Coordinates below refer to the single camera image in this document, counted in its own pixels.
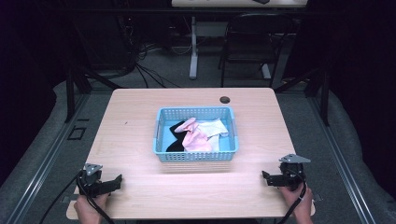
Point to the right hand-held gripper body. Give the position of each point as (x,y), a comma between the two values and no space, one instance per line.
(292,174)

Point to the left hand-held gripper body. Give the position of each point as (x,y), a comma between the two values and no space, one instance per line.
(89,182)

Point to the person's left hand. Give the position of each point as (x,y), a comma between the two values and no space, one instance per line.
(88,210)

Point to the person's right hand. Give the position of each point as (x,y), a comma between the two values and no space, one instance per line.
(297,202)

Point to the light blue plastic basket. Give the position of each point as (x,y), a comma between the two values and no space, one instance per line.
(162,149)

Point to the black sock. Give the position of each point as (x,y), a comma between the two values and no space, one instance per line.
(175,141)

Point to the white sock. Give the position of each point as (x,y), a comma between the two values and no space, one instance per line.
(213,127)

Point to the large pink sock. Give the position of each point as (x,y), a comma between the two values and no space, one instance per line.
(196,141)

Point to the small pink sock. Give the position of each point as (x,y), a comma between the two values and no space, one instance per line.
(186,125)

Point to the black metal stand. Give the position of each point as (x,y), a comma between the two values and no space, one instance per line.
(76,81)
(320,87)

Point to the black folding chair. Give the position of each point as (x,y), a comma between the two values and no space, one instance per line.
(249,37)

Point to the white desk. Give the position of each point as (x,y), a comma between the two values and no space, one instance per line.
(193,46)

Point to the dark object on desk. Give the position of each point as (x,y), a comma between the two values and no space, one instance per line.
(261,1)

